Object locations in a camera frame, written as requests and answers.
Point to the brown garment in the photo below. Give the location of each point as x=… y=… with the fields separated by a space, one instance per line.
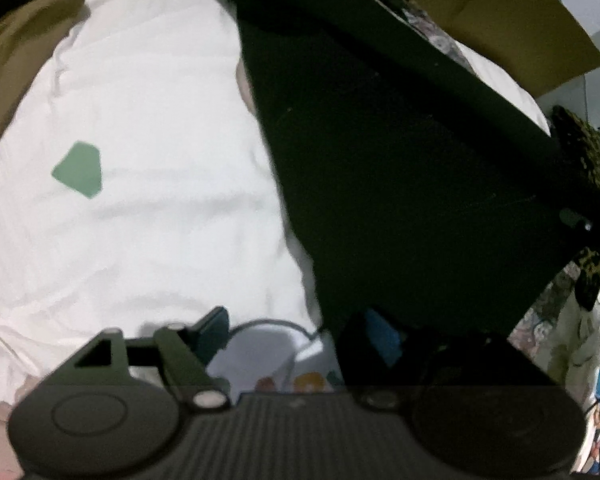
x=15 y=50

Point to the leopard print cloth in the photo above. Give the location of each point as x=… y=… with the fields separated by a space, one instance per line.
x=587 y=145

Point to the black knit shorts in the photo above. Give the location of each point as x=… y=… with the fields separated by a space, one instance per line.
x=405 y=160

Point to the bear print bed sheet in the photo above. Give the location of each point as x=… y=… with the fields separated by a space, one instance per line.
x=155 y=235

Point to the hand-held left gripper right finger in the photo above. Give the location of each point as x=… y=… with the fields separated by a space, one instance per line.
x=385 y=335

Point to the flattened cardboard box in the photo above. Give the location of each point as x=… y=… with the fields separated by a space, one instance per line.
x=520 y=25

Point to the white cloth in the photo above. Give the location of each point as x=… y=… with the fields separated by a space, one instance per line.
x=580 y=340

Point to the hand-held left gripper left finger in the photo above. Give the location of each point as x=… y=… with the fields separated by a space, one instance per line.
x=215 y=330

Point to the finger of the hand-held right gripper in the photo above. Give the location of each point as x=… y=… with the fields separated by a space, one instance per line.
x=572 y=218

